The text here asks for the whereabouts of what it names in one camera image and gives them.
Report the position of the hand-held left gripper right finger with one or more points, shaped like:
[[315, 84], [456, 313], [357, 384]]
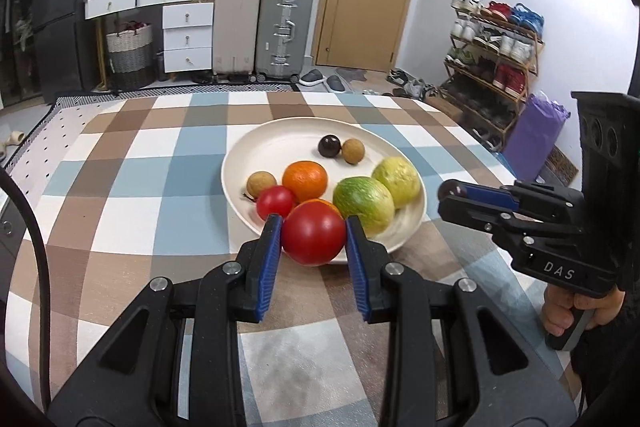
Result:
[[357, 272]]

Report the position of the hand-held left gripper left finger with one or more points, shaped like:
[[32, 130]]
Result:
[[267, 267]]

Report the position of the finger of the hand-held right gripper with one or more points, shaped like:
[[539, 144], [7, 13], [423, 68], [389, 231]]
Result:
[[470, 214], [490, 198]]

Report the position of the red tomato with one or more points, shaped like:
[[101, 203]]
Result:
[[274, 202], [314, 234]]

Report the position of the green mottled citrus fruit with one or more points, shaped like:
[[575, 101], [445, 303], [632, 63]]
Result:
[[363, 205]]

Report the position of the large orange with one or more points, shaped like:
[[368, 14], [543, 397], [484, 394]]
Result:
[[332, 207]]

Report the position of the yellow citrus fruit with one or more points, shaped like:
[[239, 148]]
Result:
[[397, 179]]

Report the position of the large brown longan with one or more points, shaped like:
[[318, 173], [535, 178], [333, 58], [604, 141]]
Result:
[[261, 183]]

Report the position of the cream round plate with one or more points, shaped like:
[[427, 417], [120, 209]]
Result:
[[280, 147]]

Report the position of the dark purple round fruit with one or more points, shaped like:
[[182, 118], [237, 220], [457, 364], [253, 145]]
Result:
[[330, 147]]

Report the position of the person's right forearm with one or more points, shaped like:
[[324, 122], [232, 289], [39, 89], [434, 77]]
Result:
[[615, 357]]

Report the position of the person's right hand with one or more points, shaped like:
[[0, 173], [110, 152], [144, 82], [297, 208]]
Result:
[[555, 312]]

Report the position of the brown doormat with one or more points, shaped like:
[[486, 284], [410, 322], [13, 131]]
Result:
[[562, 167]]

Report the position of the purple bag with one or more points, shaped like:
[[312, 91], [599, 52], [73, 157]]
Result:
[[535, 137]]

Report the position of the small mandarin orange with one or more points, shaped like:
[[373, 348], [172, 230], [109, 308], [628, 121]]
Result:
[[305, 179]]

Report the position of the small brown longan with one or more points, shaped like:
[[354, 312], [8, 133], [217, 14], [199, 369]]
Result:
[[353, 151]]

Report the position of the shoe rack with shoes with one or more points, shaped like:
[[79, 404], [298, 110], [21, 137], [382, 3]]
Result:
[[507, 77]]

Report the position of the checked tablecloth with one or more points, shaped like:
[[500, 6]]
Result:
[[150, 217]]

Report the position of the wooden shoe rack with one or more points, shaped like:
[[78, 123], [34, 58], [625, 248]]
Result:
[[531, 68]]

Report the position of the grey slipper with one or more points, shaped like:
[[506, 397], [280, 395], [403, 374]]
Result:
[[311, 78], [335, 84]]

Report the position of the silver suitcase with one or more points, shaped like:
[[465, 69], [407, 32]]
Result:
[[282, 27]]

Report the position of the beige suitcase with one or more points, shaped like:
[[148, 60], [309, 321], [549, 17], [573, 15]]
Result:
[[237, 22]]

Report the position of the woven laundry basket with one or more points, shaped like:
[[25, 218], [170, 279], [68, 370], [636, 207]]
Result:
[[130, 57]]

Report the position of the white drawer cabinet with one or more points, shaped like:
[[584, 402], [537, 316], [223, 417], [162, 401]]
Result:
[[187, 14]]

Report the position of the beige slipper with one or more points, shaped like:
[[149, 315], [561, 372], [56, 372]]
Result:
[[12, 141]]

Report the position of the black refrigerator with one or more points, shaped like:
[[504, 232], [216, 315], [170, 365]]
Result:
[[70, 7]]

